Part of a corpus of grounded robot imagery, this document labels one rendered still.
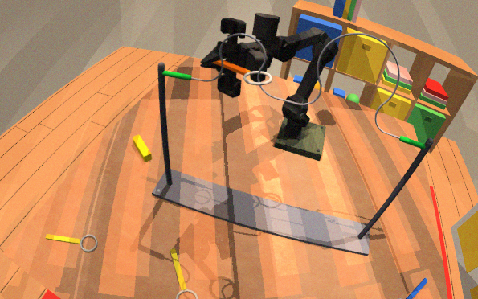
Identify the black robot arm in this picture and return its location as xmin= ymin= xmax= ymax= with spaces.
xmin=243 ymin=13 xmax=338 ymax=140

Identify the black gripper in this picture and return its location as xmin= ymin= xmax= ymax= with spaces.
xmin=200 ymin=18 xmax=261 ymax=98

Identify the blue handle with white ring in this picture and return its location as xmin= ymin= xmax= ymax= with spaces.
xmin=406 ymin=278 xmax=428 ymax=299

